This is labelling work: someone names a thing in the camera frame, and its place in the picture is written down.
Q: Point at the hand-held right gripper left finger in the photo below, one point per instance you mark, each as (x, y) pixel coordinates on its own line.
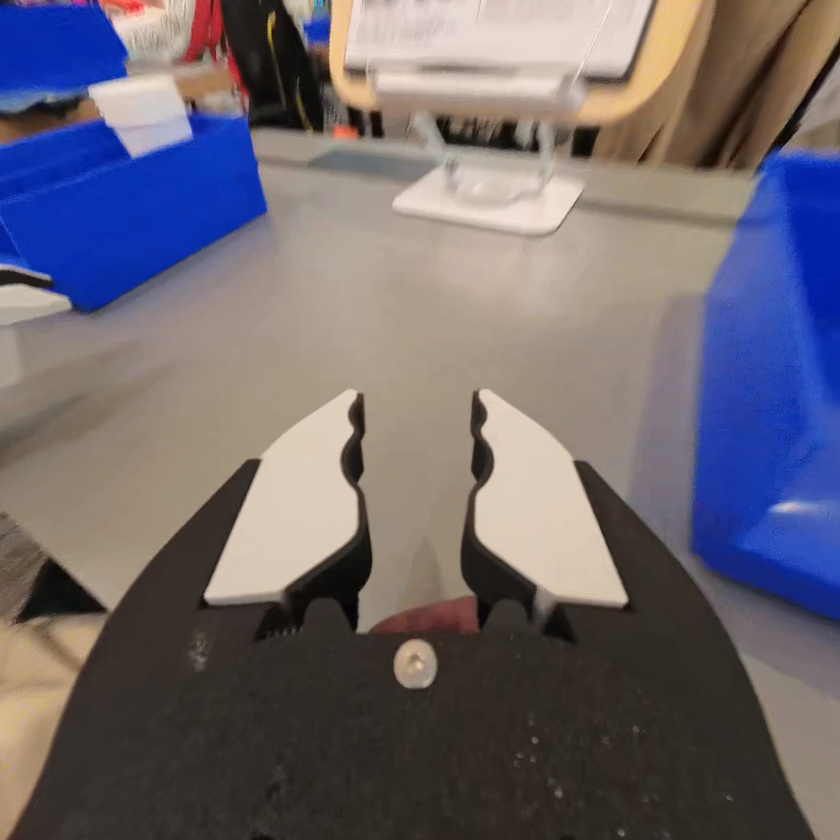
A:
(282, 512)

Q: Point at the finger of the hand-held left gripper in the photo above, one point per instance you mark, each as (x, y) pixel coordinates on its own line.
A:
(33, 305)

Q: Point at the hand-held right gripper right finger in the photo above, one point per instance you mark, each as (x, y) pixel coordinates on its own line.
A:
(551, 518)

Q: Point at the blue plastic bin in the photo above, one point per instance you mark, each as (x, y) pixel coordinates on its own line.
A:
(768, 394)
(131, 223)
(59, 46)

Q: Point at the person's right hand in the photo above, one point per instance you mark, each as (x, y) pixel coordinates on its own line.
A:
(426, 617)

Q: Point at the person's beige hoodie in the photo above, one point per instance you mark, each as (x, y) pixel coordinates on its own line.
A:
(33, 722)

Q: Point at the tan cloth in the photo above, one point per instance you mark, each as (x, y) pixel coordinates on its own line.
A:
(722, 79)

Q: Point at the printed instruction sheet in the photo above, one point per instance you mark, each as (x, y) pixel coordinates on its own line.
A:
(492, 33)

